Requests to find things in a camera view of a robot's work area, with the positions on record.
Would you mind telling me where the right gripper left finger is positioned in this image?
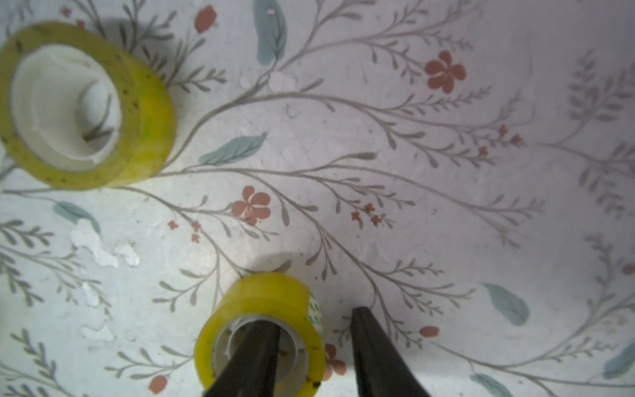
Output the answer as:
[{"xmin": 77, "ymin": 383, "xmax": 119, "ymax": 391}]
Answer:
[{"xmin": 203, "ymin": 320, "xmax": 280, "ymax": 397}]

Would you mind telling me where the yellow tape roll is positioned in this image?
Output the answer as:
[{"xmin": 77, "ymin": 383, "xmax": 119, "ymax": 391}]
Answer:
[
  {"xmin": 193, "ymin": 272, "xmax": 326, "ymax": 396},
  {"xmin": 1, "ymin": 22, "xmax": 176, "ymax": 191}
]

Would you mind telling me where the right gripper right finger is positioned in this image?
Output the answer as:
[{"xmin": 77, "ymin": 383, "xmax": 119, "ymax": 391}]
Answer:
[{"xmin": 351, "ymin": 307, "xmax": 429, "ymax": 397}]

